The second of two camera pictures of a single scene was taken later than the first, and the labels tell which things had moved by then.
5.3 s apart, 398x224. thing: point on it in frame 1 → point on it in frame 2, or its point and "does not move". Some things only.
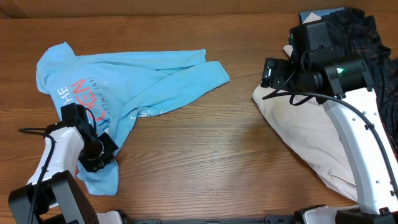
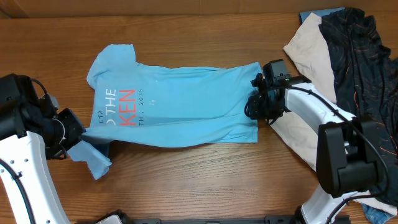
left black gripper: (93, 166) → (76, 129)
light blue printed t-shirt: (101, 93) → (141, 106)
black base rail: (268, 219) does not move
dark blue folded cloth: (304, 15) does not move
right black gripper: (275, 75) → (252, 104)
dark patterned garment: (354, 33) does not move
